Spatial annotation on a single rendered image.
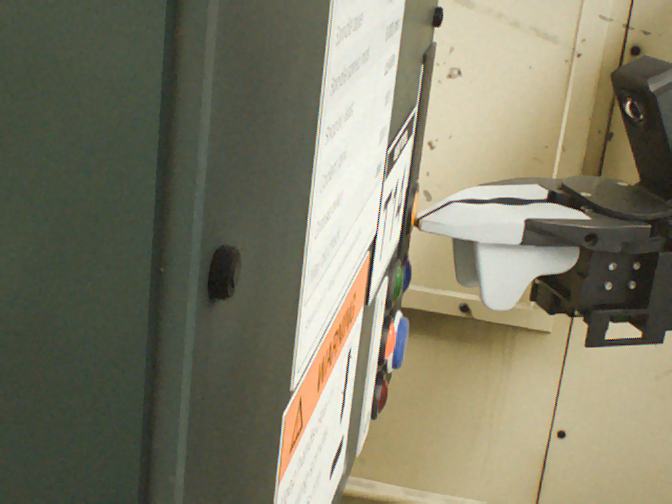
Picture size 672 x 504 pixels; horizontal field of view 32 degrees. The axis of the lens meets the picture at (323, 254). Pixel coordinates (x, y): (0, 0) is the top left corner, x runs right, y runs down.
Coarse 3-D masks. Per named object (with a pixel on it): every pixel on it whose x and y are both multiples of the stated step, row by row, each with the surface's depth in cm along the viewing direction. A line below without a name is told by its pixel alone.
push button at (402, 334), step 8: (400, 320) 66; (408, 320) 66; (400, 328) 65; (408, 328) 67; (400, 336) 65; (408, 336) 67; (400, 344) 65; (400, 352) 65; (392, 360) 66; (400, 360) 66; (392, 368) 66
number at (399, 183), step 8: (408, 152) 58; (408, 160) 58; (400, 168) 55; (400, 176) 56; (400, 184) 56; (400, 192) 57; (392, 200) 54; (400, 200) 58; (392, 208) 55; (400, 208) 58; (392, 216) 55; (400, 216) 59; (392, 224) 56; (392, 232) 56; (392, 240) 57; (384, 256) 55
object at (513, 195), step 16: (464, 192) 66; (480, 192) 67; (496, 192) 67; (512, 192) 67; (528, 192) 68; (544, 192) 68; (432, 208) 65; (416, 224) 64; (464, 240) 67; (464, 256) 68; (464, 272) 68
